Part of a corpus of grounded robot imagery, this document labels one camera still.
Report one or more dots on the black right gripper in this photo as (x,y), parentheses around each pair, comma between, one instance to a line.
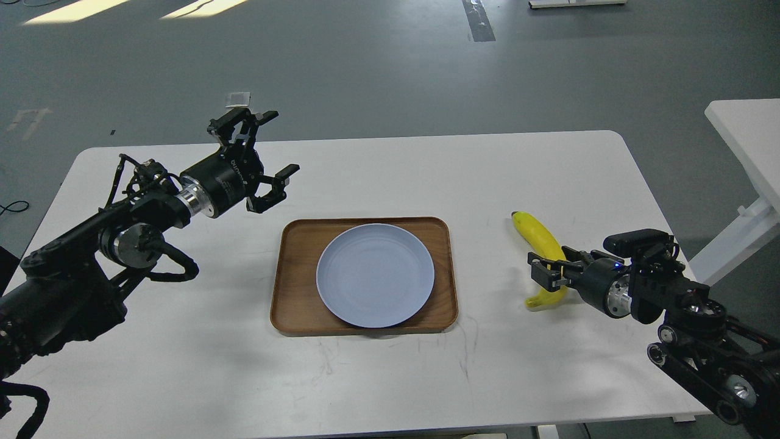
(604,284)

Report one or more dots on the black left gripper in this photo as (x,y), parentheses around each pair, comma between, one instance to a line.
(235,171)

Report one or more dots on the yellow banana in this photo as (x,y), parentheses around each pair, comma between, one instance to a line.
(546,246)

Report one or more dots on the light blue plate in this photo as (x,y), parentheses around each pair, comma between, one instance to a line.
(375,275)

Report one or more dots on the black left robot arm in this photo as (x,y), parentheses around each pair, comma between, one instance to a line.
(77,284)

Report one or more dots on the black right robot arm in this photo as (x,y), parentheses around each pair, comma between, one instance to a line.
(729,367)

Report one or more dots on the white floor label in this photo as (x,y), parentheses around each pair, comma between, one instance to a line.
(238,99)

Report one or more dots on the brown wooden tray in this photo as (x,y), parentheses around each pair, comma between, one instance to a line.
(297,309)

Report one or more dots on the white table base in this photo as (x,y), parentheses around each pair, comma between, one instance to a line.
(545,4)

